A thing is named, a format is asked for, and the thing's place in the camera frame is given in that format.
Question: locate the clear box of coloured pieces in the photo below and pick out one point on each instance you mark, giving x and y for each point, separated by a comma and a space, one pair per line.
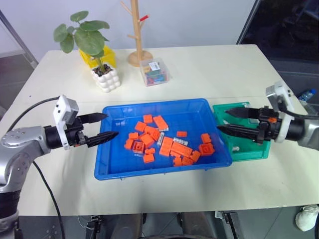
154, 73

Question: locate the plastic water bottle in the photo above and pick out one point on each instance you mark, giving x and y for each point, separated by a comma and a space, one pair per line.
307, 97

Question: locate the small flat orange block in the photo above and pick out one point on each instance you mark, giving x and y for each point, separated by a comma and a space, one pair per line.
150, 151
182, 134

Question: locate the orange plastic square housing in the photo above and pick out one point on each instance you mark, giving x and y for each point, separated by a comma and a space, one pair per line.
138, 147

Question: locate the red clip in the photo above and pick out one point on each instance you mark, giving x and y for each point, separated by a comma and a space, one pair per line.
144, 18

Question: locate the large long orange block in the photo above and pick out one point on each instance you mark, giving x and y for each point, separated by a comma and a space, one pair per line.
181, 149

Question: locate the green leafy plant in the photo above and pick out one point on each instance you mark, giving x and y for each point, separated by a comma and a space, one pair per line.
89, 41

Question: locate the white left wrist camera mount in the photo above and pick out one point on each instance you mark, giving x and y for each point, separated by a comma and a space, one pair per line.
62, 107

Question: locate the wooden branch rack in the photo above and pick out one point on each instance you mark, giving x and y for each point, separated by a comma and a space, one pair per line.
137, 37

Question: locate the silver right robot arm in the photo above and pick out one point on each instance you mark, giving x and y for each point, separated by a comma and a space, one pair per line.
307, 133

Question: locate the green plastic tray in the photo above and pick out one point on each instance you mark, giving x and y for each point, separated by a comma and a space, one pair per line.
249, 152

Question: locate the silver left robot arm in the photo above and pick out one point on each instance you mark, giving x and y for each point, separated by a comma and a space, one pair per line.
20, 147

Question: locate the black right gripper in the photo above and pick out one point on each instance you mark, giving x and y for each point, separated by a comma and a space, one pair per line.
269, 127

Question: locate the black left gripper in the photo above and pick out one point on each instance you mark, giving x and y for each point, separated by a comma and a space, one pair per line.
74, 135

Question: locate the yellow plastic box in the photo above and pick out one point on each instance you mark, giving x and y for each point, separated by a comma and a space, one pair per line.
109, 56

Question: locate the white bubble plant pot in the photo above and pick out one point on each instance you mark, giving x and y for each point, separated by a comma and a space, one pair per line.
107, 81

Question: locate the dark glass panel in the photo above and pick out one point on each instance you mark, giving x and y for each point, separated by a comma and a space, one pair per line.
281, 22

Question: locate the blue plastic bin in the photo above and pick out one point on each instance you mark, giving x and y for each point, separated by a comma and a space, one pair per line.
117, 159

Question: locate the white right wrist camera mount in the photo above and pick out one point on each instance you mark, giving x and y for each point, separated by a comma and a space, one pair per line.
280, 95

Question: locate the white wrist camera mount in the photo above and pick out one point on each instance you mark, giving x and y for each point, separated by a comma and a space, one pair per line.
280, 95
62, 107

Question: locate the white shoe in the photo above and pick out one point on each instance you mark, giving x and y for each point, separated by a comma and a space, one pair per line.
306, 217

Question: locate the grey metal frame bar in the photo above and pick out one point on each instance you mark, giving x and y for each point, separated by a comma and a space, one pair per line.
18, 39

